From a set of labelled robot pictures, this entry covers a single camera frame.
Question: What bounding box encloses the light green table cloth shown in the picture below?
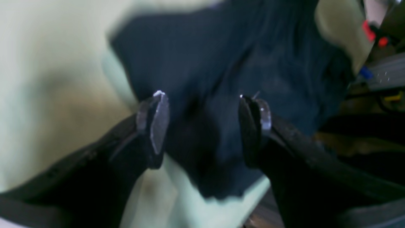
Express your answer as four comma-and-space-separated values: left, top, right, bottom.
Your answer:
0, 0, 374, 228

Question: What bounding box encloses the dark navy T-shirt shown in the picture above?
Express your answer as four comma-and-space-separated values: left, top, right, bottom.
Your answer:
110, 0, 353, 199

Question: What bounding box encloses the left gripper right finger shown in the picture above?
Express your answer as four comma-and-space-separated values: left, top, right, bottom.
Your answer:
238, 95, 404, 228

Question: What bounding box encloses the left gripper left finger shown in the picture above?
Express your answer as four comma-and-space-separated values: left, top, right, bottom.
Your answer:
1, 91, 170, 228

